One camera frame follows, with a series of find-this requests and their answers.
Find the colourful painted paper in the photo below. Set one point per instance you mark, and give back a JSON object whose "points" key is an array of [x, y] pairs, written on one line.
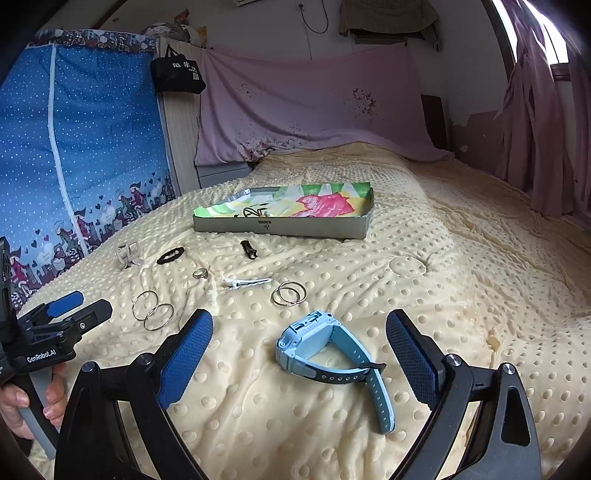
{"points": [[323, 205]]}

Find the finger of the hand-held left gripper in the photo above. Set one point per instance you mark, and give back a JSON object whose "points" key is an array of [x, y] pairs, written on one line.
{"points": [[92, 311], [64, 302]]}

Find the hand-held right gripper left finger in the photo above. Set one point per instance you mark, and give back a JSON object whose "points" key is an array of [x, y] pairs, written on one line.
{"points": [[184, 360]]}

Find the pink curtain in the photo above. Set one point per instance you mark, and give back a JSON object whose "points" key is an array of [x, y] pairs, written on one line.
{"points": [[545, 138]]}

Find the black hair clip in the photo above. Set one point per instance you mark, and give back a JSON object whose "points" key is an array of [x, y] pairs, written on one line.
{"points": [[248, 249]]}

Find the beige hanging cloth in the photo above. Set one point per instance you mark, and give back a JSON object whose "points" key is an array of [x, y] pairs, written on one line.
{"points": [[388, 16]]}

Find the yellow dotted blanket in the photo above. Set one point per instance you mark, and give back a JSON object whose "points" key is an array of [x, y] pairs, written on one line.
{"points": [[461, 277]]}

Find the blue dotted fabric wardrobe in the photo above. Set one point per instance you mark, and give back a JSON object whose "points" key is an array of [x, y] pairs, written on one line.
{"points": [[92, 138]]}

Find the light blue smart watch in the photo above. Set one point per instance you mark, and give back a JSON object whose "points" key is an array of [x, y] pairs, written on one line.
{"points": [[300, 341]]}

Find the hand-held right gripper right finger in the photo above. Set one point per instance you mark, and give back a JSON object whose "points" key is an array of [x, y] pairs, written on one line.
{"points": [[411, 360]]}

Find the light wooden cabinet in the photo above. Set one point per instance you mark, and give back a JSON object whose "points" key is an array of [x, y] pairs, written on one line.
{"points": [[184, 138]]}

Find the person's left hand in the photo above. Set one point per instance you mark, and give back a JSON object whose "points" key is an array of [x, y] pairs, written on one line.
{"points": [[14, 406]]}

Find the pink flowered sheet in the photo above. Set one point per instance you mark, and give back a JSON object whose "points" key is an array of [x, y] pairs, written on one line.
{"points": [[300, 101]]}

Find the black tote bag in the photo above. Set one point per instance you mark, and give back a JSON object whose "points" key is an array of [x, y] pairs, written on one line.
{"points": [[178, 74]]}

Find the bundle of patterned cloth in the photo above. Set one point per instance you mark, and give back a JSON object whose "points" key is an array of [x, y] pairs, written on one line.
{"points": [[175, 32]]}

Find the white hair clip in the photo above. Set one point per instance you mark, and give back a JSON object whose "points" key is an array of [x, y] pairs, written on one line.
{"points": [[244, 282]]}

